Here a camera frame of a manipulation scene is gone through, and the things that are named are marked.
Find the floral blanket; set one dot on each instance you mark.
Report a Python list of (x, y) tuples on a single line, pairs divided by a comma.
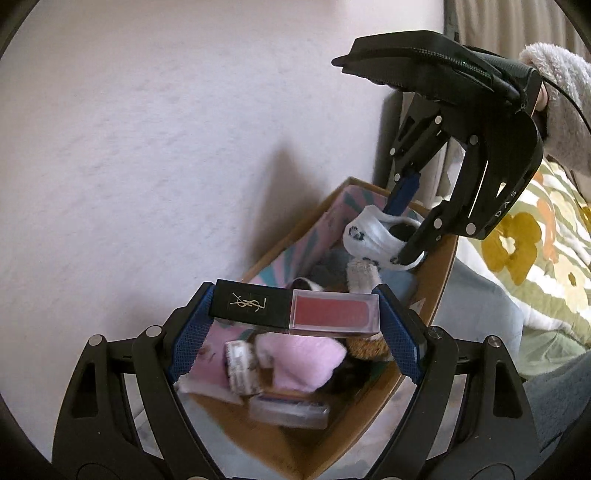
[(531, 240)]

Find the dark fluffy item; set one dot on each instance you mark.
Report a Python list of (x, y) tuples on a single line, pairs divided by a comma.
[(346, 376)]

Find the white patterned pouch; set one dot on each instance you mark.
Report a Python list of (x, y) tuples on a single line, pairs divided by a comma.
[(207, 383)]

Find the cardboard box pink lining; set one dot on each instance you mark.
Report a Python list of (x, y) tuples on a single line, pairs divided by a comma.
[(286, 447)]

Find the grey cloth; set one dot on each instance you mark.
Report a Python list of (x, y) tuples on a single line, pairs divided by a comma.
[(554, 406)]

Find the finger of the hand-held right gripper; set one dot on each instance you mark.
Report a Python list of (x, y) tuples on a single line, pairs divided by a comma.
[(404, 191), (434, 230)]

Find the brown plush striped toy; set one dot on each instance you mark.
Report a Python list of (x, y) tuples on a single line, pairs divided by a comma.
[(362, 277)]

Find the clear plastic case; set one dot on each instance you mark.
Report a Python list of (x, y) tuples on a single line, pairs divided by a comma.
[(286, 410)]

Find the beige cosmetic jar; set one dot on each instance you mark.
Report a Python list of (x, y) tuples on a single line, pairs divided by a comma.
[(240, 369)]

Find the red YSL lip gloss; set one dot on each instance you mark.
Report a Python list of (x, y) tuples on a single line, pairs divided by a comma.
[(332, 311)]

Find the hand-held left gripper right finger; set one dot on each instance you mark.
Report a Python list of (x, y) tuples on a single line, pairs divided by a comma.
[(401, 337)]

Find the white spotted sock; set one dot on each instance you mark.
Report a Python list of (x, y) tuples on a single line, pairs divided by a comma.
[(369, 235)]

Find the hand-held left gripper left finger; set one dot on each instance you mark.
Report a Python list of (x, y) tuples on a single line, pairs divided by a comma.
[(194, 332)]

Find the pink fluffy sock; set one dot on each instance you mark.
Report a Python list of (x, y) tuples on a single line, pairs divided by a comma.
[(300, 360)]

